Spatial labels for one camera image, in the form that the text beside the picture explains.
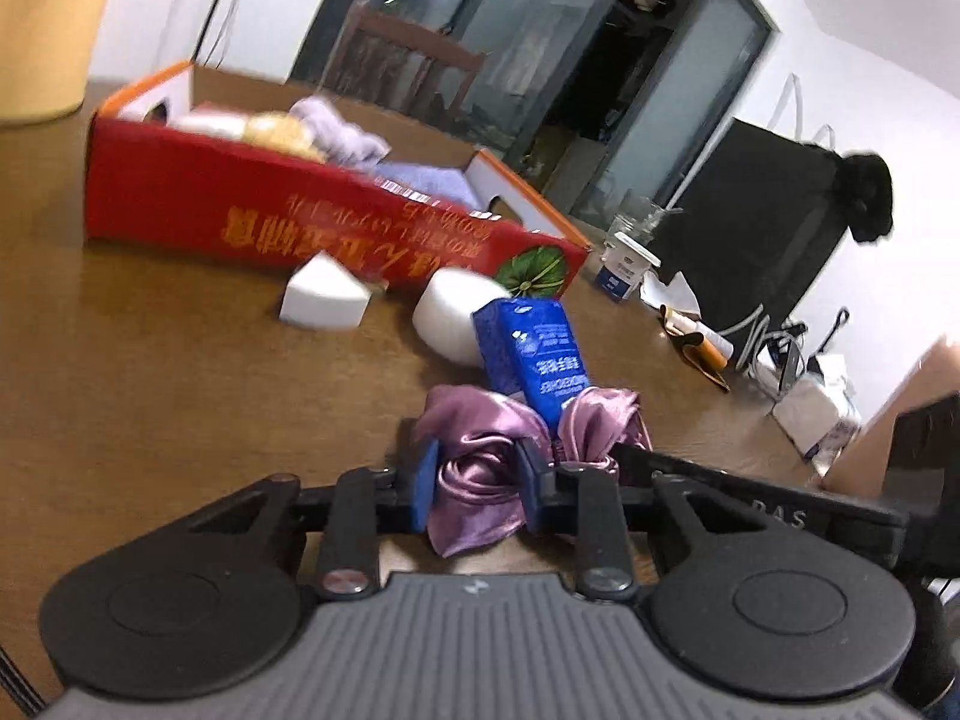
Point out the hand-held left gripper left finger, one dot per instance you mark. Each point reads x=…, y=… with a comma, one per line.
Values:
x=424, y=487

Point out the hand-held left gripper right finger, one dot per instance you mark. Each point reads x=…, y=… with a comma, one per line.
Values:
x=534, y=487

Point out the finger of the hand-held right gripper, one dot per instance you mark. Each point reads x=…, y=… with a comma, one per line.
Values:
x=787, y=514

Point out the purple satin scrunchie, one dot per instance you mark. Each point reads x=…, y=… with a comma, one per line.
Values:
x=480, y=480

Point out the red cardboard box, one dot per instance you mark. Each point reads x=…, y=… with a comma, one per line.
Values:
x=187, y=195

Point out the person's right forearm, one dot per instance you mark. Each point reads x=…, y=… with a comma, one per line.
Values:
x=877, y=435

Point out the white soft item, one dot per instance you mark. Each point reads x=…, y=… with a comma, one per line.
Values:
x=210, y=126

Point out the white tissue pack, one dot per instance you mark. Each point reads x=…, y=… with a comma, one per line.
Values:
x=814, y=412

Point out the blue tissue packet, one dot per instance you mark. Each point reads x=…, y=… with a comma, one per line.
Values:
x=536, y=352

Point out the white round sponge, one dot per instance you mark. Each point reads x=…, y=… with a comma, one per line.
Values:
x=450, y=307

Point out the orange and white wrapper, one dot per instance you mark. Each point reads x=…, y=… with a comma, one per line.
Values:
x=701, y=349

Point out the white wedge sponge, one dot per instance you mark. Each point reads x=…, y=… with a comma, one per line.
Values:
x=322, y=296

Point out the white yogurt cup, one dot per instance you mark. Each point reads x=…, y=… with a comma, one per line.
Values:
x=626, y=270

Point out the crumpled white tissue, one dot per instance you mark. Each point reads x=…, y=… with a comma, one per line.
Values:
x=675, y=292

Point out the black bag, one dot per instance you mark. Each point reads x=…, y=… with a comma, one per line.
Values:
x=750, y=240

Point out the glass jar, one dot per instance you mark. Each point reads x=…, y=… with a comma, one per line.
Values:
x=634, y=221

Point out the black fluffy object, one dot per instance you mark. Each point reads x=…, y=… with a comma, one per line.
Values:
x=866, y=195

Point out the purple towel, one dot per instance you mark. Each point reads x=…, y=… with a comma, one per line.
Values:
x=420, y=180

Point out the yellow plush toy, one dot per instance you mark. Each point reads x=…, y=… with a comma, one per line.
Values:
x=281, y=135

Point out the dark wooden chair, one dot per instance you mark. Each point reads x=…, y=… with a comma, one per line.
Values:
x=397, y=52

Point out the dark glass sliding door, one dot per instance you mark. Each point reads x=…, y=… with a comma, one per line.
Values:
x=525, y=37

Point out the yellow thermos jug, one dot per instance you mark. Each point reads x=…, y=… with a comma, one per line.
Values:
x=45, y=30

